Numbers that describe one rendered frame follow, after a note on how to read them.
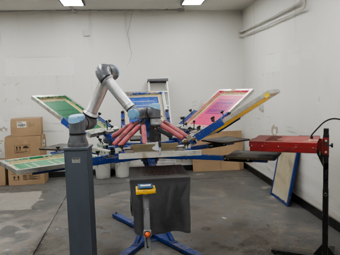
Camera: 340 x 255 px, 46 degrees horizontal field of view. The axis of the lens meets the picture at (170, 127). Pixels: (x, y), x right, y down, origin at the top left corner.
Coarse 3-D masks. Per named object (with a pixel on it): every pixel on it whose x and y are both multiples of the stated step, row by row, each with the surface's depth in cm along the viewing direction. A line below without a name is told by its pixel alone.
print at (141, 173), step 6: (144, 168) 328; (150, 168) 327; (156, 168) 327; (162, 168) 326; (168, 168) 325; (174, 168) 324; (144, 174) 307; (150, 174) 306; (156, 174) 306; (162, 174) 305; (168, 174) 304; (174, 174) 304
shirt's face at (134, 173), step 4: (176, 164) 341; (180, 164) 340; (132, 168) 330; (136, 168) 329; (176, 168) 324; (180, 168) 324; (132, 172) 316; (136, 172) 315; (180, 172) 310; (184, 172) 310; (132, 176) 301; (136, 176) 301; (152, 176) 299; (156, 176) 299; (160, 176) 298; (164, 176) 298; (168, 176) 298; (172, 176) 297; (176, 176) 297; (180, 176) 296; (184, 176) 296; (188, 176) 296
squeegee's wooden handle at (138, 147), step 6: (138, 144) 340; (144, 144) 341; (150, 144) 341; (162, 144) 342; (168, 144) 343; (174, 144) 343; (138, 150) 340; (144, 150) 340; (150, 150) 341; (162, 150) 342; (168, 150) 342
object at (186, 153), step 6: (186, 150) 332; (192, 150) 284; (198, 150) 284; (120, 156) 279; (126, 156) 279; (132, 156) 279; (138, 156) 280; (144, 156) 280; (150, 156) 281; (156, 156) 281; (162, 156) 282; (168, 156) 282; (174, 156) 282
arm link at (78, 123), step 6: (78, 114) 293; (72, 120) 286; (78, 120) 286; (84, 120) 291; (72, 126) 286; (78, 126) 287; (84, 126) 291; (72, 132) 287; (78, 132) 287; (84, 132) 291
